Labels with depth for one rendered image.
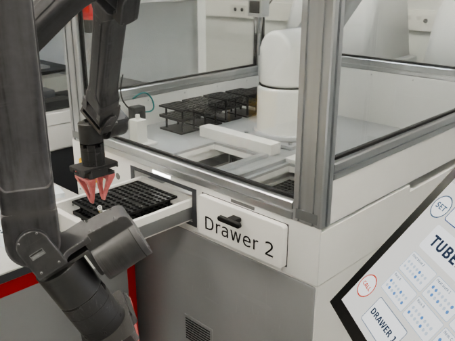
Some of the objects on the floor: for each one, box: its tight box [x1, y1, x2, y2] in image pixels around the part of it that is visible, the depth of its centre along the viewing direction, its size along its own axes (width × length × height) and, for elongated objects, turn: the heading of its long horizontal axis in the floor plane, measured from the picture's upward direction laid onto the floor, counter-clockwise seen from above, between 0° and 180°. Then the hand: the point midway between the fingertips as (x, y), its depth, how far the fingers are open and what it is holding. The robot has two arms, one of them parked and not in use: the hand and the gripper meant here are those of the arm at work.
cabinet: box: [77, 181, 381, 341], centre depth 210 cm, size 95×103×80 cm
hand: (97, 198), depth 143 cm, fingers open, 3 cm apart
